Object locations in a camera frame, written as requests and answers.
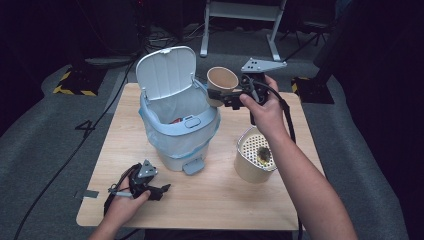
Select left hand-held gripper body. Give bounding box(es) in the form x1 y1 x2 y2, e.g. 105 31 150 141
128 159 159 200

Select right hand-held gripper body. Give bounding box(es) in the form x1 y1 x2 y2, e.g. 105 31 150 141
229 57 288 110

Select brown paper cup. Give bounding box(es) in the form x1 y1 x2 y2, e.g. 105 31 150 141
205 66 240 108

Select translucent bin liner bag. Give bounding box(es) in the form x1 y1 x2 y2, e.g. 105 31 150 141
138 84 222 159

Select blue and white pedal bin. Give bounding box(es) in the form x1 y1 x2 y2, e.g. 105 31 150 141
135 45 222 177

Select wet food scraps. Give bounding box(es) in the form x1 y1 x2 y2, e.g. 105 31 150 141
255 145 273 167

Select beige strainer bucket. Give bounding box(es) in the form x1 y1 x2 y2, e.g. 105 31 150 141
233 125 284 184

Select person's left hand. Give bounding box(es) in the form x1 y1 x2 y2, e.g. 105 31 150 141
105 176 152 229

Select person's right hand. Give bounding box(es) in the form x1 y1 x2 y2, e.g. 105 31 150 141
239 74 290 141

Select black tripod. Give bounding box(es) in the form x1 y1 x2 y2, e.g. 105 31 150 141
283 19 334 63

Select yellow black striped floor plate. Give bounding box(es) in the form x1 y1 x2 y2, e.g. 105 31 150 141
290 76 335 105
52 68 108 97

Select grey tape strip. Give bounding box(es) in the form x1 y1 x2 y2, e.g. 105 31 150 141
75 189 100 200

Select flat grey stand base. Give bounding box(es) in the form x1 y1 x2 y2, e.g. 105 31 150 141
84 54 141 70

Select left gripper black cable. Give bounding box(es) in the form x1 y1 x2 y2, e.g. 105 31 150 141
103 163 141 216

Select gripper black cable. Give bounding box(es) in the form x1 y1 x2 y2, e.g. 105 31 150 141
103 163 141 216
244 74 305 240

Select white metal desk frame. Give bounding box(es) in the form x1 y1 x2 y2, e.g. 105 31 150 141
199 0 288 64

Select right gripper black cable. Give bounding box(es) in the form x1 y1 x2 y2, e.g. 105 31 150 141
244 74 305 240

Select long black floor cable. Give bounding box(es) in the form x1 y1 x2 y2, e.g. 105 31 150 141
13 49 143 240

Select bundle of floor cables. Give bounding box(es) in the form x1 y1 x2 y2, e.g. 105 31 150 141
146 23 208 51

